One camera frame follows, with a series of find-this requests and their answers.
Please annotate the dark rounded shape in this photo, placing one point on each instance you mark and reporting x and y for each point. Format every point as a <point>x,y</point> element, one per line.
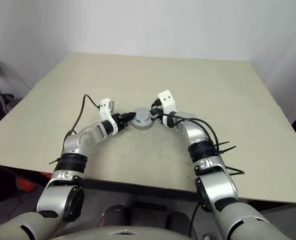
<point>179,221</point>
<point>112,216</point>

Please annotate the black zip tie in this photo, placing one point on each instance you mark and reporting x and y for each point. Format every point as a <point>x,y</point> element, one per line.
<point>53,162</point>
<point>223,144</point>
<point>228,148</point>

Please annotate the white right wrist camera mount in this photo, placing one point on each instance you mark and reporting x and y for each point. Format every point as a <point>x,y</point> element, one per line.
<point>166,98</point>

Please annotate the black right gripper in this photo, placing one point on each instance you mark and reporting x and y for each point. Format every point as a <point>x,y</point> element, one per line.
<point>157,105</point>

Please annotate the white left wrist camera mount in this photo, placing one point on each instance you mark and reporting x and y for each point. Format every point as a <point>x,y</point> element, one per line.
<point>105,106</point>

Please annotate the grey robot torso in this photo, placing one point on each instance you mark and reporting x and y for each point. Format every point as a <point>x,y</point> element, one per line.
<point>137,235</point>

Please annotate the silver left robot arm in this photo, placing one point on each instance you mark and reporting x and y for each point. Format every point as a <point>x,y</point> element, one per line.
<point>83,140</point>

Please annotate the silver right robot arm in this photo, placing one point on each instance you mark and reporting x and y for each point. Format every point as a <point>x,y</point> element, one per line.
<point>217,185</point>

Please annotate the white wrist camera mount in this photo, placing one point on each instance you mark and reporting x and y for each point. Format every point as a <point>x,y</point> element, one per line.
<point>166,98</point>
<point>105,106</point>

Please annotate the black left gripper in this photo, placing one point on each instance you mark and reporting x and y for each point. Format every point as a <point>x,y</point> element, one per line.
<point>117,122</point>

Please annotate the red object under table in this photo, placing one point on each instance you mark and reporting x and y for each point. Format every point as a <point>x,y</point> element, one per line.
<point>25,185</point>

